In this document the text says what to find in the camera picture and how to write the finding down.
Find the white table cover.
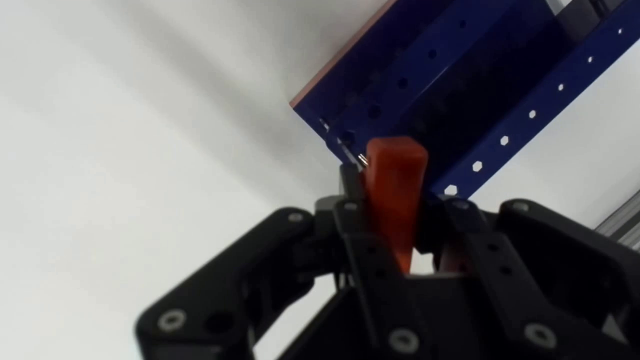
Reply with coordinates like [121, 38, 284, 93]
[0, 0, 640, 360]

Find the blue tool rack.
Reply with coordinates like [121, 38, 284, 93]
[288, 0, 640, 204]

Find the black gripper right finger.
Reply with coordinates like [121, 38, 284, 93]
[416, 195, 640, 360]

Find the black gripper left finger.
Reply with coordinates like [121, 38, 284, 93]
[135, 194, 430, 360]

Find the orange rectangular block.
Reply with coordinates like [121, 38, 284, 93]
[336, 134, 430, 276]

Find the aluminium rail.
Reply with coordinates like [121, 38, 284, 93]
[593, 200, 640, 251]

